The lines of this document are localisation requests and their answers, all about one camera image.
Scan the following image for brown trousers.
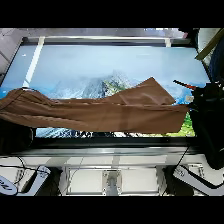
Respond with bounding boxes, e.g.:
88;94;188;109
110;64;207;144
0;76;191;135

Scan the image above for black cable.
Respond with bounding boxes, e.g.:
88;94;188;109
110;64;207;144
0;155;45;176
175;145;192;168

